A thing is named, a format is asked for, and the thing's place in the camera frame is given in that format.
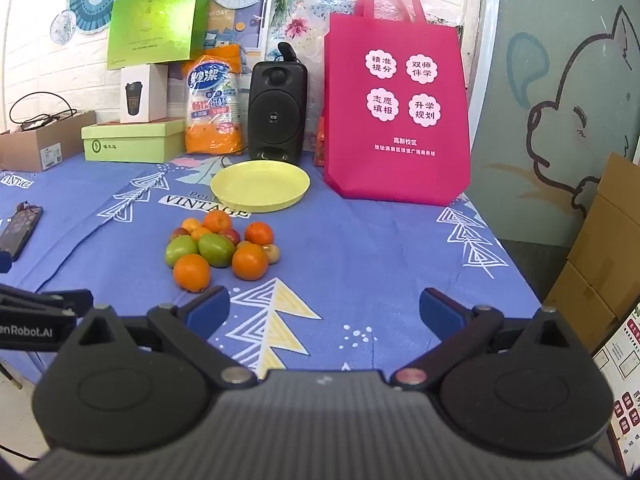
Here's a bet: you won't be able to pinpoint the orange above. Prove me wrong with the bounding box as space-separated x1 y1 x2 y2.
202 209 233 234
231 243 270 281
244 222 275 247
173 254 211 293

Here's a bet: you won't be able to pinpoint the pink tote bag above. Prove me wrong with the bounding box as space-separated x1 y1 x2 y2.
322 0 472 207

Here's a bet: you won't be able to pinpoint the blue printed tablecloth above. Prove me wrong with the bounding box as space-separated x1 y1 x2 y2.
0 152 543 386

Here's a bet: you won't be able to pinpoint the black speaker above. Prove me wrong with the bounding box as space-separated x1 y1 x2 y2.
247 60 308 166

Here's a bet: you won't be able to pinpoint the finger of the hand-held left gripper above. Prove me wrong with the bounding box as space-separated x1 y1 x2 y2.
0 282 94 313

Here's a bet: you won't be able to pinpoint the black cables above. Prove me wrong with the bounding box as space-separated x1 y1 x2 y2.
9 91 78 133

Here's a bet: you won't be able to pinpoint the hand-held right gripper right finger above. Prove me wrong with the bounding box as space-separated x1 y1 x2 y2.
391 287 583 390

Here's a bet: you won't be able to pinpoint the red juice carton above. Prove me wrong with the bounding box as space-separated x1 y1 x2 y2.
313 116 327 167

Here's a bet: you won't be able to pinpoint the black speaker cable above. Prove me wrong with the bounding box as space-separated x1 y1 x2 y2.
215 152 251 171

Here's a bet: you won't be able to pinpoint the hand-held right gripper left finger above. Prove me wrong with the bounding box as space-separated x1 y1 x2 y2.
60 285 259 392

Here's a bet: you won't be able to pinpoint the small blue paper fan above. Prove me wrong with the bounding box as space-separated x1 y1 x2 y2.
50 10 78 43

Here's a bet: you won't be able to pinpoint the yellow plastic plate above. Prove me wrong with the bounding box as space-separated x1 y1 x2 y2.
210 160 311 213

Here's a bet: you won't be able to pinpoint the printed paper sign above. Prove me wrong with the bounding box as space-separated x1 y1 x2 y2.
592 302 640 476

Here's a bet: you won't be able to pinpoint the floral plastic sheet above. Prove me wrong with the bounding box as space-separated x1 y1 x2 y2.
265 0 451 76

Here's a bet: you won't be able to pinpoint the orange paper cup pack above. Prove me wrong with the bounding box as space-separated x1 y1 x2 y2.
180 44 249 156

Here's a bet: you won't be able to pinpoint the open brown cardboard box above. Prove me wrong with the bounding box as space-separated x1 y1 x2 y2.
0 110 97 173

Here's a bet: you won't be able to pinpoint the white cup box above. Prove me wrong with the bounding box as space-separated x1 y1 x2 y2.
120 63 169 124

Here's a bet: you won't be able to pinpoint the wall poster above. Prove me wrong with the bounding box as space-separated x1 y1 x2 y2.
207 0 273 58

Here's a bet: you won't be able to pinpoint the light green shoe box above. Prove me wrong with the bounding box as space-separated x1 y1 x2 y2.
81 117 187 163

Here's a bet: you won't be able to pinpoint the large shiny green box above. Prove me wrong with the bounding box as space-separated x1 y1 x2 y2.
106 0 211 71

